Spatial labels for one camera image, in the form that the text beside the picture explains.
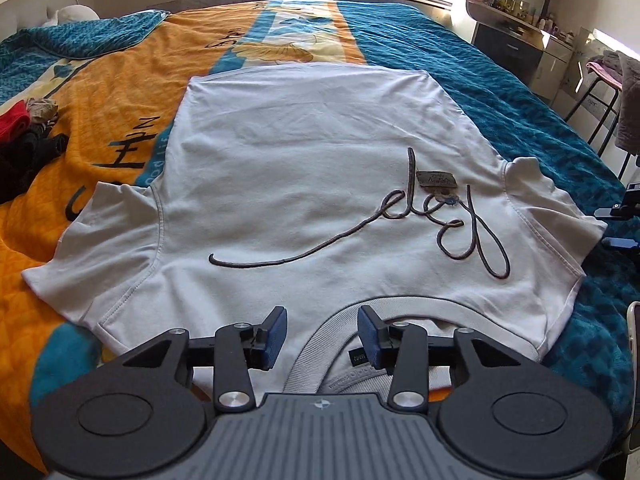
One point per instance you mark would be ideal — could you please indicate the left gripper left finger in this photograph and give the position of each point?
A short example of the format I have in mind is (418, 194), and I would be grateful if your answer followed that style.
(233, 351)

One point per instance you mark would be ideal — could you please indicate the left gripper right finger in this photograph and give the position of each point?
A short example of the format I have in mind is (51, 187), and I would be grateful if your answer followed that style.
(406, 352)

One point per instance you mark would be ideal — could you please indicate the white t-shirt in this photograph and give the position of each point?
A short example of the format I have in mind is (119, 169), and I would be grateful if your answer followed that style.
(321, 188)

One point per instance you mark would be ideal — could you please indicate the black metal stool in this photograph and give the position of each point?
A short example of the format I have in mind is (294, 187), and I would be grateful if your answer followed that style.
(596, 113)

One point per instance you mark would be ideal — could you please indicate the grey-brown towel on stool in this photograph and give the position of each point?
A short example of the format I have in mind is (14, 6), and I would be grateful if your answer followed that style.
(621, 65)

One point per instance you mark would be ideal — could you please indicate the white vanity desk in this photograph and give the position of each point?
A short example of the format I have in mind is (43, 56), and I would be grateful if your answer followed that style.
(537, 58)

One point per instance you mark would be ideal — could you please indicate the items on desk top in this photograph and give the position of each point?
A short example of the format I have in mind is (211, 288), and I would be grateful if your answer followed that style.
(520, 5)

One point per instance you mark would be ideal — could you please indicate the black garment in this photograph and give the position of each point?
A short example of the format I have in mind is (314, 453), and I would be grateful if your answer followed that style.
(22, 159)

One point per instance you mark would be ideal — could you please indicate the orange and teal blanket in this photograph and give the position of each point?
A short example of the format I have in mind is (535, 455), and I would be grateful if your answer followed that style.
(118, 85)

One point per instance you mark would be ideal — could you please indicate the beige patterned garment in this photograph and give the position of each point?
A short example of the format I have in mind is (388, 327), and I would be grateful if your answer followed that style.
(41, 111)

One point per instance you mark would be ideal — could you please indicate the red garment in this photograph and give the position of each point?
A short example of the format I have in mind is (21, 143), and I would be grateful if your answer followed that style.
(14, 122)

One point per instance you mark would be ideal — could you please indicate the white pillow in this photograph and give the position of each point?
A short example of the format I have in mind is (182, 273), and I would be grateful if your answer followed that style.
(71, 14)

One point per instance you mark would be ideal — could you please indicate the tufted grey headboard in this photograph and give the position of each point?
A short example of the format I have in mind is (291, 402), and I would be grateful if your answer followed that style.
(16, 15)

